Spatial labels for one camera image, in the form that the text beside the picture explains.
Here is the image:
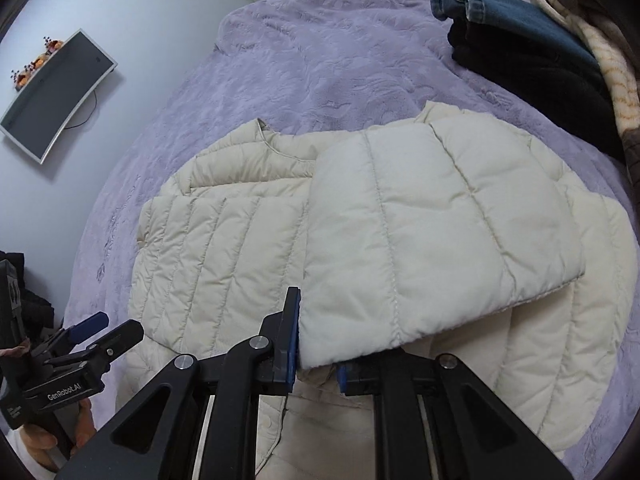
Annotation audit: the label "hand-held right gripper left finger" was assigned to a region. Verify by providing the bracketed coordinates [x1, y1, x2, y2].
[52, 286, 303, 480]

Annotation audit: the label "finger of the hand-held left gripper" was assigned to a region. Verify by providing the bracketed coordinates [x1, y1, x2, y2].
[81, 319, 146, 362]
[66, 311, 111, 346]

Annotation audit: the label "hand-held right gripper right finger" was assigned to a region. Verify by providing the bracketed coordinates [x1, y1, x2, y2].
[336, 346, 576, 480]

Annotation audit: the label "cream puffer jacket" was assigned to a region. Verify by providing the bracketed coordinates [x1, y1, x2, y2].
[122, 100, 638, 476]

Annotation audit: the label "person's left hand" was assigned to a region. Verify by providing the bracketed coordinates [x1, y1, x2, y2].
[20, 396, 97, 461]

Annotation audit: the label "dark cloth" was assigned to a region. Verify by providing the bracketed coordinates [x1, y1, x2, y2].
[20, 252, 56, 338]

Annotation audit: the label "purple embossed blanket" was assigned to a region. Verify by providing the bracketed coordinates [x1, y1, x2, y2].
[85, 0, 640, 480]

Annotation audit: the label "folded black garment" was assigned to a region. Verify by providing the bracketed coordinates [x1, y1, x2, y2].
[446, 20, 626, 161]

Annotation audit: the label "folded blue jeans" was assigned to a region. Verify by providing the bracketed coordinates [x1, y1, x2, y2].
[430, 0, 601, 68]

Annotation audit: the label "black monitor cable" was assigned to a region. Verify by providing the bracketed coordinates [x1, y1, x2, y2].
[64, 94, 97, 130]

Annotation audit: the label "wall-mounted curved monitor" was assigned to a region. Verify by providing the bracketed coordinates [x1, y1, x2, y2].
[0, 30, 119, 165]

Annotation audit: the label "orange flower wall decoration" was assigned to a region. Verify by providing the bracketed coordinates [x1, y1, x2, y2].
[10, 35, 66, 92]

